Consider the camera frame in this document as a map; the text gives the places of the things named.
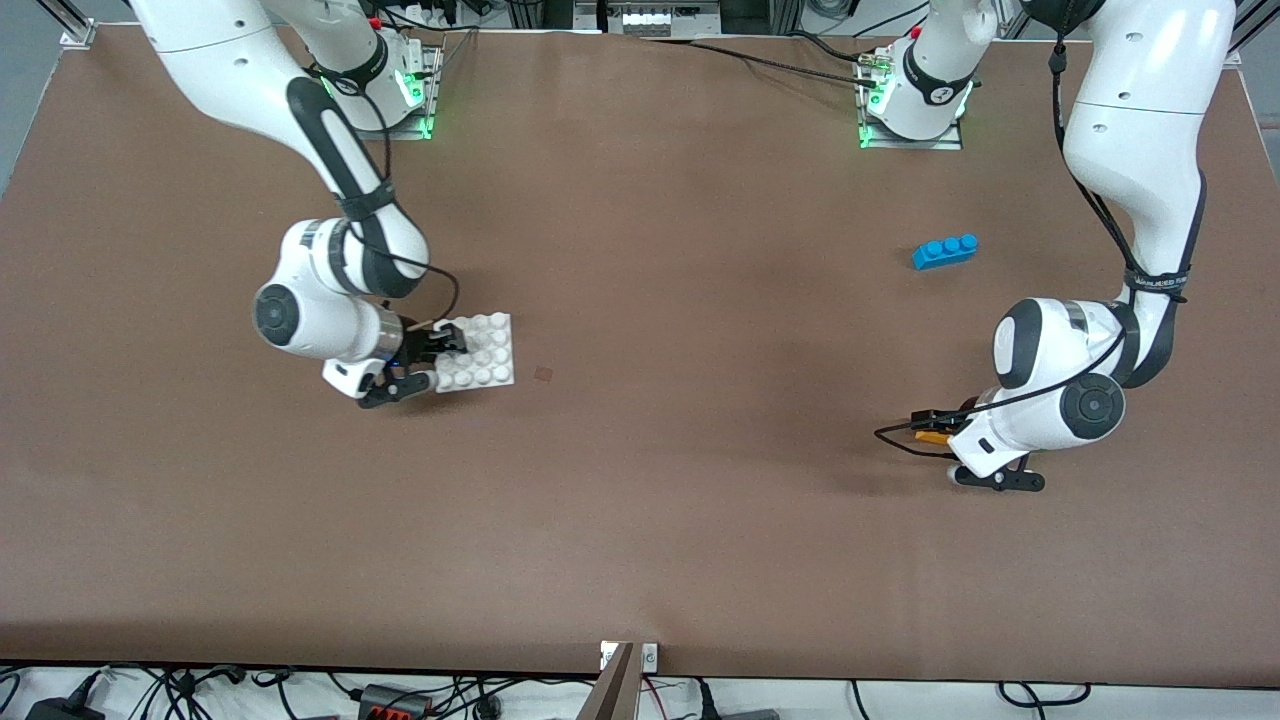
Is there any black cable on table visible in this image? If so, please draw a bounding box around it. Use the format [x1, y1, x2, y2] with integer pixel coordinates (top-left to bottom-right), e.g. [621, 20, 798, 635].
[640, 36, 879, 89]

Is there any thin grey cable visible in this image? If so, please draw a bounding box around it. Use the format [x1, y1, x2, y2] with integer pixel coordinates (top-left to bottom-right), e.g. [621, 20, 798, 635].
[438, 28, 479, 77]

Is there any looped black cable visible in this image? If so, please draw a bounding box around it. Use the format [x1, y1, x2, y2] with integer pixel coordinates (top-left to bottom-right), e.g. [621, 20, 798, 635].
[998, 682, 1093, 707]

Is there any silver table edge bracket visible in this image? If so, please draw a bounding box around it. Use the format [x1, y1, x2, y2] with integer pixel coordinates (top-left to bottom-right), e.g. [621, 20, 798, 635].
[600, 641, 660, 673]

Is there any black orange power adapter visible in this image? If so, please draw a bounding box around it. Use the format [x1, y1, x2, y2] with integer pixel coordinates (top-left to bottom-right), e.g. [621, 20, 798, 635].
[358, 684, 433, 720]

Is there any white studded base plate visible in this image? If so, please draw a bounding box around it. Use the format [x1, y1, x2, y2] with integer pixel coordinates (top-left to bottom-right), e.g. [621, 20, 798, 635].
[433, 313, 517, 393]

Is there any brown camera post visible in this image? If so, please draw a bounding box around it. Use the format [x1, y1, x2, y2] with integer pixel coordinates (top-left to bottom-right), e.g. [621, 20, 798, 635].
[575, 643, 641, 720]

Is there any silver aluminium profile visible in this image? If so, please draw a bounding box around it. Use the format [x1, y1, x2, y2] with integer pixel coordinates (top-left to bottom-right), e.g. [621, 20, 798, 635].
[40, 0, 96, 49]

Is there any blue three-stud block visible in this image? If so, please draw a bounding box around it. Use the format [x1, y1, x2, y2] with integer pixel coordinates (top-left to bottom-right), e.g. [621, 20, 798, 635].
[911, 234, 980, 271]

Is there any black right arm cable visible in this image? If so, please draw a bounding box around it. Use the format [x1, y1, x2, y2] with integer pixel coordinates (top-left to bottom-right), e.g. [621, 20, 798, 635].
[360, 90, 461, 336]

